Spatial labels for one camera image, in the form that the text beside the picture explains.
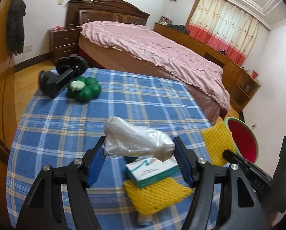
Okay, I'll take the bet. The yellow foam net sleeve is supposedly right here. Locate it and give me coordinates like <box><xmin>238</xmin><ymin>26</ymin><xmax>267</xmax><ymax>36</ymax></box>
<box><xmin>201</xmin><ymin>121</ymin><xmax>236</xmax><ymax>166</ymax></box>

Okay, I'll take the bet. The white green medicine box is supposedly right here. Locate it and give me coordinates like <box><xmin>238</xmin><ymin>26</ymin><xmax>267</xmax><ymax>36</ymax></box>
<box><xmin>125</xmin><ymin>156</ymin><xmax>179</xmax><ymax>188</ymax></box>

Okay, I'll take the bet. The clear plastic bag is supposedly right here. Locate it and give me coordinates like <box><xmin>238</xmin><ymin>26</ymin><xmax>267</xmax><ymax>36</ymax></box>
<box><xmin>103</xmin><ymin>116</ymin><xmax>175</xmax><ymax>161</ymax></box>

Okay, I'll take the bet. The red bin with green rim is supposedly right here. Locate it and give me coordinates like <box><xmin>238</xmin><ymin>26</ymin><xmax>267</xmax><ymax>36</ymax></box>
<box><xmin>224</xmin><ymin>117</ymin><xmax>259</xmax><ymax>163</ymax></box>

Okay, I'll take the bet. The blue plaid blanket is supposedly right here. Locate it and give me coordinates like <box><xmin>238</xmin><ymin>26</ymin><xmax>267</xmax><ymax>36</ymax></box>
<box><xmin>6</xmin><ymin>66</ymin><xmax>222</xmax><ymax>230</ymax></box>

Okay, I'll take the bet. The wooden wardrobe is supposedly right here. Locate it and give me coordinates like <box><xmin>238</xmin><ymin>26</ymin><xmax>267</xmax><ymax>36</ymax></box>
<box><xmin>0</xmin><ymin>0</ymin><xmax>17</xmax><ymax>163</ymax></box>

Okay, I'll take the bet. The light blue plastic tube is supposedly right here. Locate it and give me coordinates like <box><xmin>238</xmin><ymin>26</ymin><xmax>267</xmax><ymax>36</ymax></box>
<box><xmin>137</xmin><ymin>213</ymin><xmax>153</xmax><ymax>226</ymax></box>

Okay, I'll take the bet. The long wooden cabinet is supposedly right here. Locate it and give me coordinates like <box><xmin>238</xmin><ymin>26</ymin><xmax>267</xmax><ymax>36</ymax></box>
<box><xmin>153</xmin><ymin>23</ymin><xmax>261</xmax><ymax>113</ymax></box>

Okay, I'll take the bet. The red box on shelf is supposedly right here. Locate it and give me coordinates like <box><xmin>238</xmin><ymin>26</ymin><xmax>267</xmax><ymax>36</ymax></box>
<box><xmin>251</xmin><ymin>71</ymin><xmax>258</xmax><ymax>79</ymax></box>

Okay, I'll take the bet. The green clover-shaped toy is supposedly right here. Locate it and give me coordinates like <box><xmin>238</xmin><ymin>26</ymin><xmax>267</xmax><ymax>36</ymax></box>
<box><xmin>67</xmin><ymin>76</ymin><xmax>102</xmax><ymax>103</ymax></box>

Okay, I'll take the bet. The floral red-bottom curtain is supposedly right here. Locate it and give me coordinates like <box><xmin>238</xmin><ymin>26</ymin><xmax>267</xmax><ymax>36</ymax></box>
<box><xmin>187</xmin><ymin>0</ymin><xmax>260</xmax><ymax>66</ymax></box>

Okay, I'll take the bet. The dark wooden nightstand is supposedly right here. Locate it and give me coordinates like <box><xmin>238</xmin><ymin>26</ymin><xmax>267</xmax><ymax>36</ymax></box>
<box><xmin>48</xmin><ymin>26</ymin><xmax>82</xmax><ymax>64</ymax></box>

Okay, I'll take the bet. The dark clothes pile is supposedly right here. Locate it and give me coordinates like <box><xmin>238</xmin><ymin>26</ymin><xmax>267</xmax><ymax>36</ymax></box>
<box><xmin>167</xmin><ymin>24</ymin><xmax>189</xmax><ymax>35</ymax></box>

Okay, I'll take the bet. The pink bedspread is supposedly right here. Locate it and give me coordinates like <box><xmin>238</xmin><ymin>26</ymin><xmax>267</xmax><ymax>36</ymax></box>
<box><xmin>81</xmin><ymin>21</ymin><xmax>230</xmax><ymax>110</ymax></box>

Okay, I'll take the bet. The black jacket hanging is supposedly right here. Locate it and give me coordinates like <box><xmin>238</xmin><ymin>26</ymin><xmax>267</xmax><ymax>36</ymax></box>
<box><xmin>6</xmin><ymin>0</ymin><xmax>26</xmax><ymax>56</ymax></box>

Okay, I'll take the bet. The dark wooden headboard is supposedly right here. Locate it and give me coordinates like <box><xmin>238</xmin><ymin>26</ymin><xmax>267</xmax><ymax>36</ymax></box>
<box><xmin>65</xmin><ymin>0</ymin><xmax>150</xmax><ymax>26</ymax></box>

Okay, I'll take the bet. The small photo frame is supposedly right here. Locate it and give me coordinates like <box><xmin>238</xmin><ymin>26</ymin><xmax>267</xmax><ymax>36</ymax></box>
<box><xmin>159</xmin><ymin>16</ymin><xmax>172</xmax><ymax>26</ymax></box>

